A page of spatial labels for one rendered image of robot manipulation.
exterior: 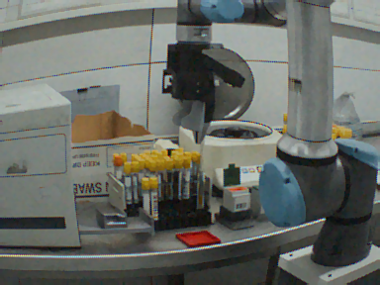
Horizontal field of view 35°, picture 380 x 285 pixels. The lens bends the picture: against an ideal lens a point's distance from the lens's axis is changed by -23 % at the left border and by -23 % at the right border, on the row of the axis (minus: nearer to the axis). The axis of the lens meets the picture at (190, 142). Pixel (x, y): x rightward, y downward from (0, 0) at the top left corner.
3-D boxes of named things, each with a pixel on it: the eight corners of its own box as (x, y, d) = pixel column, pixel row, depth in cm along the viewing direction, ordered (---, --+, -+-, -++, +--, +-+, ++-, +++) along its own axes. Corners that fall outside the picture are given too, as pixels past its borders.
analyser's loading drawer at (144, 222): (64, 238, 131) (61, 216, 130) (56, 228, 137) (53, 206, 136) (154, 236, 140) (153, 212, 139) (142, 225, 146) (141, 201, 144)
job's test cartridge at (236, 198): (232, 221, 151) (234, 193, 150) (221, 215, 155) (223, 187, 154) (247, 218, 153) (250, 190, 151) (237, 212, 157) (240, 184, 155)
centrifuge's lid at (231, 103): (178, 43, 192) (170, 44, 199) (178, 137, 194) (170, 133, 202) (252, 45, 197) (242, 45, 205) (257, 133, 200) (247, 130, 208)
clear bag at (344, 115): (335, 155, 208) (337, 98, 204) (301, 144, 221) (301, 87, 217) (369, 143, 225) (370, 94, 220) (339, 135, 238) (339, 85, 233)
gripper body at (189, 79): (160, 96, 151) (163, 42, 148) (200, 94, 155) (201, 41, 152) (177, 103, 145) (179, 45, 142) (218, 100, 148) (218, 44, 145)
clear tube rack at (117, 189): (124, 217, 155) (122, 186, 154) (109, 203, 164) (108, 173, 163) (211, 208, 164) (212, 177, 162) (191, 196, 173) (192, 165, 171)
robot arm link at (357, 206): (382, 209, 117) (390, 143, 114) (339, 225, 112) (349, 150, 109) (355, 196, 128) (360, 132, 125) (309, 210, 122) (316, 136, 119)
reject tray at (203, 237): (189, 247, 139) (189, 244, 139) (175, 237, 145) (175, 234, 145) (221, 242, 142) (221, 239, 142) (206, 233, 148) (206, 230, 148)
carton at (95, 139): (64, 204, 160) (60, 142, 156) (42, 171, 185) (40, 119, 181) (157, 198, 170) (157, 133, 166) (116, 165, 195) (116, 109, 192)
